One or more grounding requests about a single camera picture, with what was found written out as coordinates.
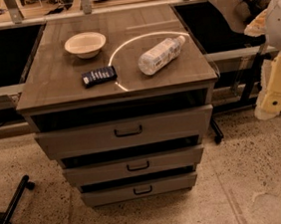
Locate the clear plastic water bottle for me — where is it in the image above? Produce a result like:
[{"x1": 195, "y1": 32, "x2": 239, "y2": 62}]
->
[{"x1": 138, "y1": 36, "x2": 186, "y2": 76}]

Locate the dark blue snack packet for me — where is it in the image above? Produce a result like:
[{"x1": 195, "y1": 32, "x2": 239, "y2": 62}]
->
[{"x1": 82, "y1": 66, "x2": 117, "y2": 89}]

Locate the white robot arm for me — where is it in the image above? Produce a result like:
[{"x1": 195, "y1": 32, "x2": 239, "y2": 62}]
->
[{"x1": 244, "y1": 0, "x2": 281, "y2": 120}]

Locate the dark side table on stand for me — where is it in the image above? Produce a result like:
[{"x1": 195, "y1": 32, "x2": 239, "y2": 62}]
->
[{"x1": 198, "y1": 0, "x2": 281, "y2": 145}]

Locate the grey drawer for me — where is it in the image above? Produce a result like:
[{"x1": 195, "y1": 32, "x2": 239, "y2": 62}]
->
[
  {"x1": 81, "y1": 171, "x2": 197, "y2": 207},
  {"x1": 35, "y1": 105, "x2": 212, "y2": 160},
  {"x1": 63, "y1": 144, "x2": 203, "y2": 187}
]

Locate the black stand leg with wheel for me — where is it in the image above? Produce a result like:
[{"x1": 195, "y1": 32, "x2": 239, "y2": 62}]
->
[{"x1": 0, "y1": 175, "x2": 35, "y2": 224}]

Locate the grey wooden drawer cabinet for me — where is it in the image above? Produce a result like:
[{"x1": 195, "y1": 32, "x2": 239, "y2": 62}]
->
[{"x1": 17, "y1": 5, "x2": 217, "y2": 196}]

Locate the white paper bowl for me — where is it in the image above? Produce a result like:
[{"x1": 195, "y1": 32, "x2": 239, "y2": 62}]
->
[{"x1": 65, "y1": 32, "x2": 106, "y2": 59}]

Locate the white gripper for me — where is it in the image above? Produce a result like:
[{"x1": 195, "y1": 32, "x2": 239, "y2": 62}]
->
[{"x1": 255, "y1": 51, "x2": 281, "y2": 120}]

